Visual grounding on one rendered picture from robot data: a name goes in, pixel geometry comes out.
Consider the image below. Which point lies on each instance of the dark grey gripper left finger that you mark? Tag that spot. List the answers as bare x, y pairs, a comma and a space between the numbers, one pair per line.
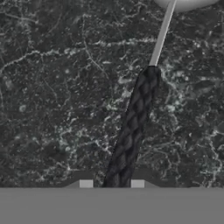
86, 181

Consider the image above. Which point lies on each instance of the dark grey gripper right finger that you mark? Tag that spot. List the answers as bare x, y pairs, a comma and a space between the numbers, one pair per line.
138, 181

